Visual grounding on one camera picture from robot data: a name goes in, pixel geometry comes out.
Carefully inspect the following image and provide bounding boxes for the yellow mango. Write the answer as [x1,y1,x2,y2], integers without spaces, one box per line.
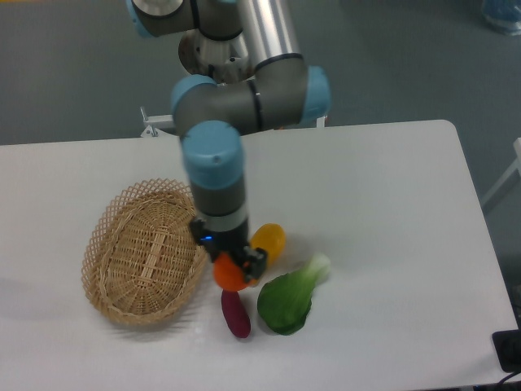
[250,223,286,270]

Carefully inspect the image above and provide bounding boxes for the black device at edge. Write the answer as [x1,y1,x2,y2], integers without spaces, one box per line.
[492,329,520,372]

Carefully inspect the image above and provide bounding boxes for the purple sweet potato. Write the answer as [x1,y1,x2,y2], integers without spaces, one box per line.
[221,290,251,339]

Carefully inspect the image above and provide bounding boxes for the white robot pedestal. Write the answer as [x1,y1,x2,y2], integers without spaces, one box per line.
[139,30,328,138]

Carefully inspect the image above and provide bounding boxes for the white frame at right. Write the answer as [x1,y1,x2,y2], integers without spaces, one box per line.
[480,138,520,214]

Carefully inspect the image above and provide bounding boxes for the orange fruit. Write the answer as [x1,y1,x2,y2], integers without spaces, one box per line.
[212,253,248,292]

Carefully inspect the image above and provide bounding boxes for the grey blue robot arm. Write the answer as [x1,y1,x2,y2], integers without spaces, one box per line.
[127,1,331,282]

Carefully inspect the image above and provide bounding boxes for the green bok choy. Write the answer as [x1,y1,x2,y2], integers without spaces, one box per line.
[256,253,331,336]

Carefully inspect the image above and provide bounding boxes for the woven wicker basket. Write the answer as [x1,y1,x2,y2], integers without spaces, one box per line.
[81,178,207,326]

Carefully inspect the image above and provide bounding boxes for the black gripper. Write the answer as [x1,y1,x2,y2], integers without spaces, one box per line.
[189,217,268,282]

